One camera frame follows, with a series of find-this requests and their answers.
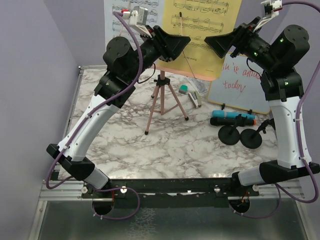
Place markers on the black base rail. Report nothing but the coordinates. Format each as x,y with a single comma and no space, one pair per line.
169,193

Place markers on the yellow sheet music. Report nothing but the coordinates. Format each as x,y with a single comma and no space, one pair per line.
198,19

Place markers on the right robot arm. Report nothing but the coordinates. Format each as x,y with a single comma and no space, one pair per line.
283,90

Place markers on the green whiteboard eraser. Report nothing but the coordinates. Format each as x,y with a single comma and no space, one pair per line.
183,89

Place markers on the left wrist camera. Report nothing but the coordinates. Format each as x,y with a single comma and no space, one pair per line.
138,20

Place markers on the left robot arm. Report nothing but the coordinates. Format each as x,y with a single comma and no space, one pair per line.
124,67

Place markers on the packaged item flat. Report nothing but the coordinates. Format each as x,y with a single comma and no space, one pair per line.
199,85

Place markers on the small whiteboard yellow frame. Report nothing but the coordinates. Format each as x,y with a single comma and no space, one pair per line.
239,86

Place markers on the black microphone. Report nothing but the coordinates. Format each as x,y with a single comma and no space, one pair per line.
216,121

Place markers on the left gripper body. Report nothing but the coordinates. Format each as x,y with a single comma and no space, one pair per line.
150,50

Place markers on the white stapler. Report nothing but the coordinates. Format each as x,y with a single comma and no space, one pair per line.
195,99

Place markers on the blue toy microphone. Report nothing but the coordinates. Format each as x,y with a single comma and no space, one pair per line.
230,115

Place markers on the pink music stand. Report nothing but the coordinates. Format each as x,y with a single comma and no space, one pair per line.
170,109

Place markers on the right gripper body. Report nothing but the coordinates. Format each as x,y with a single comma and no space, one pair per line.
253,46

